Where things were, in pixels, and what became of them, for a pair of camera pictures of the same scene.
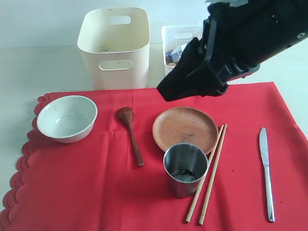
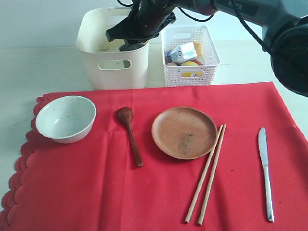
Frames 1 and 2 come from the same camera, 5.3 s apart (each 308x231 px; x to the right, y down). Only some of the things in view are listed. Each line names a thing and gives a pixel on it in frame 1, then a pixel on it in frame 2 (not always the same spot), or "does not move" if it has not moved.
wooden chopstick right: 213,173 does not move
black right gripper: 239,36 to 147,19
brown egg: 172,64 does not move
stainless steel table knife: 263,145 does not move
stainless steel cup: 186,165 to 127,47
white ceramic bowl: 69,119 does not move
